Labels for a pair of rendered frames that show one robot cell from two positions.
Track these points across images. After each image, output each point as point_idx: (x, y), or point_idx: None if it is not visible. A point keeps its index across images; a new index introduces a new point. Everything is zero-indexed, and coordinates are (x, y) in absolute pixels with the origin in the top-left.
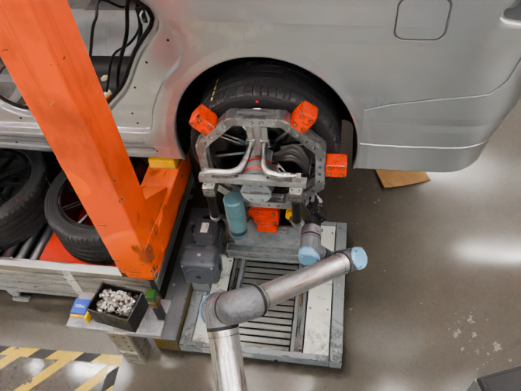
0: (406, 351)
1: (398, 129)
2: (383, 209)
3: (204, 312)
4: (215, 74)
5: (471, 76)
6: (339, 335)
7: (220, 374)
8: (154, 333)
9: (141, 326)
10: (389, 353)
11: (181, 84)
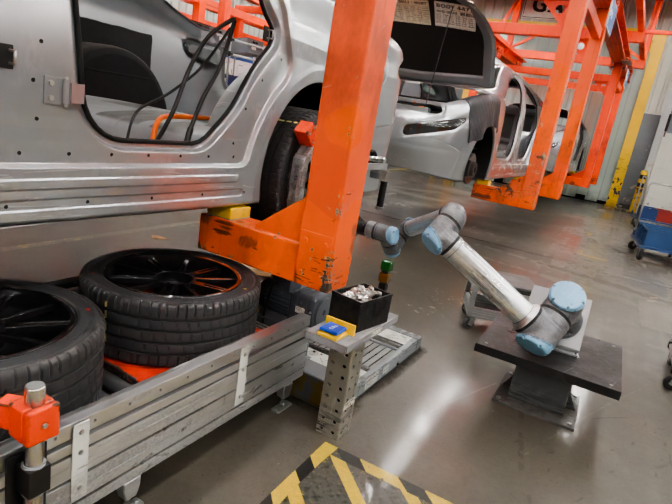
0: (418, 326)
1: None
2: None
3: (442, 234)
4: None
5: (389, 110)
6: (399, 328)
7: (483, 262)
8: (393, 316)
9: None
10: (417, 331)
11: (283, 104)
